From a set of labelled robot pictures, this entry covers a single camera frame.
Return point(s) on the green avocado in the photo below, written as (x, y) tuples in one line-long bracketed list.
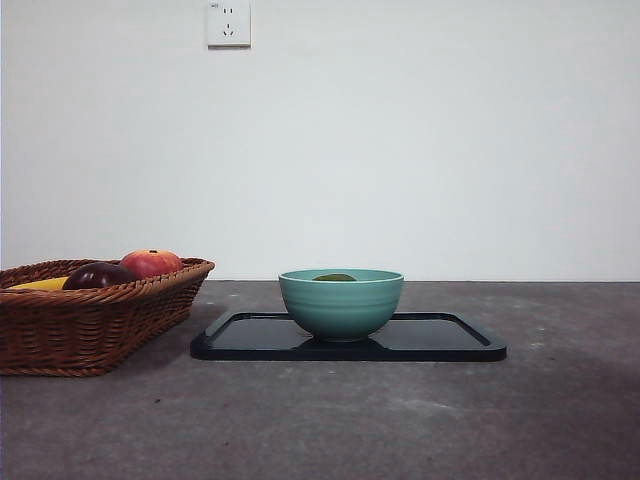
[(334, 277)]

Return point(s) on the mint green bowl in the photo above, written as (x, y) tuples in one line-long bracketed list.
[(340, 310)]

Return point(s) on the dark green rectangular tray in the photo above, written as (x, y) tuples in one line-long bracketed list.
[(425, 345)]

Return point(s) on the red and yellow apple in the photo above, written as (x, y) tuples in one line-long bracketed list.
[(152, 262)]

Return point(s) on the dark red plum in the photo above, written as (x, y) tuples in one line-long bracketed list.
[(100, 276)]

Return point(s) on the brown wicker basket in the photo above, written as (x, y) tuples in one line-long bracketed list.
[(90, 330)]

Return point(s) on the yellow banana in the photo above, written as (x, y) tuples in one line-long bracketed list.
[(45, 284)]

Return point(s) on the white wall socket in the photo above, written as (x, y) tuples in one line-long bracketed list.
[(229, 25)]

